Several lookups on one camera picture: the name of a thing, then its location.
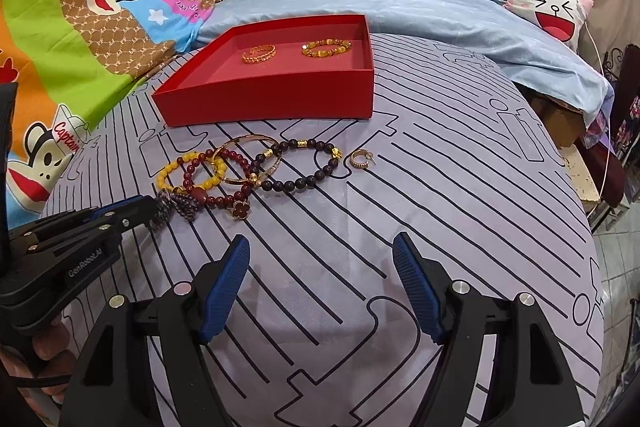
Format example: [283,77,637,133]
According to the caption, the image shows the yellow round bead bracelet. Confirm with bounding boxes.
[159,150,228,194]

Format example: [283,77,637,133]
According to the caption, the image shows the dark red bead bracelet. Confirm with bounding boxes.
[182,146,253,208]

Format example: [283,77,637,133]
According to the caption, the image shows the red jewelry tray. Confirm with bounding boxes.
[151,13,376,128]

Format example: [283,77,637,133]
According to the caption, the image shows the white bunny pillow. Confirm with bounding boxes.
[502,0,594,44]

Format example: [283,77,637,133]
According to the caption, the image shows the smooth gold bangle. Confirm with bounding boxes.
[215,134,283,186]

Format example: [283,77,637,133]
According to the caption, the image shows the cartoon monkey blanket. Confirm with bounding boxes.
[0,0,221,228]

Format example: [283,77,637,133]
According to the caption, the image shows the cream painted board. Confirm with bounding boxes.
[562,146,603,208]

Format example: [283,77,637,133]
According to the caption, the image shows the cardboard box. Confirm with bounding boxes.
[525,87,586,148]

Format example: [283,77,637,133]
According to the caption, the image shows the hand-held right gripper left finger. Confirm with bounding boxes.
[59,234,251,427]

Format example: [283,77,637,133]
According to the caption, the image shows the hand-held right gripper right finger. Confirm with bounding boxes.
[391,232,586,427]

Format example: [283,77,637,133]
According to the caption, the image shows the gold openwork bangle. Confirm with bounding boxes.
[242,43,277,65]

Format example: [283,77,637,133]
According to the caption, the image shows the black metal rack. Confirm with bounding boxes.
[602,47,640,208]

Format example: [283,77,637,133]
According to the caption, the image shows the small garnet bead bracelet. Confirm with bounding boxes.
[150,189,201,225]

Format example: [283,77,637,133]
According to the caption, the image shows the light blue pillow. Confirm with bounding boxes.
[192,0,615,112]

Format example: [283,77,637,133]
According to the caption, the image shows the black cable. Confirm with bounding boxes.
[0,369,63,393]

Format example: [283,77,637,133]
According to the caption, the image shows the white cable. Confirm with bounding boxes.
[542,0,613,208]

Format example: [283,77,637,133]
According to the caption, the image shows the dark purple bead bracelet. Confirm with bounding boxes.
[249,138,343,194]

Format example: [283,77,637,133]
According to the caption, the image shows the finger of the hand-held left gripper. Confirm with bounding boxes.
[10,196,151,240]
[30,199,163,269]

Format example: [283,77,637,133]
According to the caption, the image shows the person's left hand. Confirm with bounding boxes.
[0,307,88,413]

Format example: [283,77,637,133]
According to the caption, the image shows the yellow amber beaded bracelet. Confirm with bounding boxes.
[301,38,352,59]

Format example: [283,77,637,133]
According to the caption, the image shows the grey striped sheet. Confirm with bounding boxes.
[40,27,606,427]

